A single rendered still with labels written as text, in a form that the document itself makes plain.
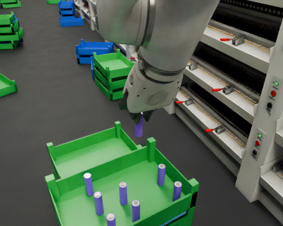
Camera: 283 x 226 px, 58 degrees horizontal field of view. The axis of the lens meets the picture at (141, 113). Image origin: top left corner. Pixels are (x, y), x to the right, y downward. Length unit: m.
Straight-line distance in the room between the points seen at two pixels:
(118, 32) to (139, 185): 0.46
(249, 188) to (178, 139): 0.45
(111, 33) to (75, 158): 0.75
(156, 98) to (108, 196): 0.31
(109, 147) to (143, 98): 0.63
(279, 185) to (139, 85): 0.73
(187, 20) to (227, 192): 0.92
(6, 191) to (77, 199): 0.60
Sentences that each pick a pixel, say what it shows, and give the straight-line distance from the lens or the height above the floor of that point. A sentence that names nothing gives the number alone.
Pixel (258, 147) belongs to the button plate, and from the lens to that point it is 1.01.
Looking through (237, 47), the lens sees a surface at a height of 0.55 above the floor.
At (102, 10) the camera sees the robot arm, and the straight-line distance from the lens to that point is 0.32.
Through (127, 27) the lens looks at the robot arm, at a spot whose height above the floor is 0.77.
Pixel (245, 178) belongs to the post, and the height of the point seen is 0.08.
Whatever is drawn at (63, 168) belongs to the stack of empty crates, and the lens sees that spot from 1.01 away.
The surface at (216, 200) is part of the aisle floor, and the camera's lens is 1.12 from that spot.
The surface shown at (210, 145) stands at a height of 0.02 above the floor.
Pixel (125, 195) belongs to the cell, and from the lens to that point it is 0.63.
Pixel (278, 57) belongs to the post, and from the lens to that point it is 0.87.
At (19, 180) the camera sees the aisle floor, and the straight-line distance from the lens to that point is 1.27.
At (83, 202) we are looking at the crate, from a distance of 0.68.
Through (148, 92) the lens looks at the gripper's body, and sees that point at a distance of 0.45.
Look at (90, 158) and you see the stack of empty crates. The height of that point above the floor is 0.16.
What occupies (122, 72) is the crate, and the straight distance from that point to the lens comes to 1.66.
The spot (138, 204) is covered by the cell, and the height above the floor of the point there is 0.39.
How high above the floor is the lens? 0.85
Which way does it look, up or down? 33 degrees down
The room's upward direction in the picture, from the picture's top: straight up
